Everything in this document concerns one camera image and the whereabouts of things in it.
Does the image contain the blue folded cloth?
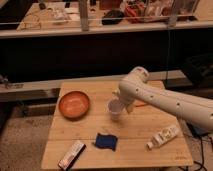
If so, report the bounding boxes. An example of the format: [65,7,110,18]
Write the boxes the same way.
[94,133,118,151]

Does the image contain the black power adapter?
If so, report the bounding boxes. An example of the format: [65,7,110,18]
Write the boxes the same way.
[187,124,209,137]

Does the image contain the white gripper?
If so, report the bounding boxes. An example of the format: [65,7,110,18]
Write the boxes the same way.
[112,91,134,114]

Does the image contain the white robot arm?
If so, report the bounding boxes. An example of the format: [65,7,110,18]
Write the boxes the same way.
[114,66,213,132]

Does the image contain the red items on shelf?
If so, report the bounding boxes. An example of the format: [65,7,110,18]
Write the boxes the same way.
[124,3,145,23]

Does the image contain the black cable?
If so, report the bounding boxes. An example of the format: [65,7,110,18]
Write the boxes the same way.
[179,131,213,171]

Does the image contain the orange wooden bowl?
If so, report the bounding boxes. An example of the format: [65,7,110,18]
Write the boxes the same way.
[58,91,90,119]

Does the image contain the orange carrot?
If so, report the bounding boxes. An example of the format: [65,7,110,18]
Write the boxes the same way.
[134,101,147,107]

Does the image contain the white plastic bottle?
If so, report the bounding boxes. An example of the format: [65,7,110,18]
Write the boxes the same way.
[146,125,179,150]

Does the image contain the metal shelf post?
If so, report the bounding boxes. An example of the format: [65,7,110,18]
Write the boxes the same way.
[78,0,89,31]

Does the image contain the black bag on shelf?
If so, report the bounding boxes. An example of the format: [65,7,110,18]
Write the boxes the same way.
[101,10,124,25]

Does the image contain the wooden table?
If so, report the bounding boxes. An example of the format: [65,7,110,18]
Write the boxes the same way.
[41,81,193,171]

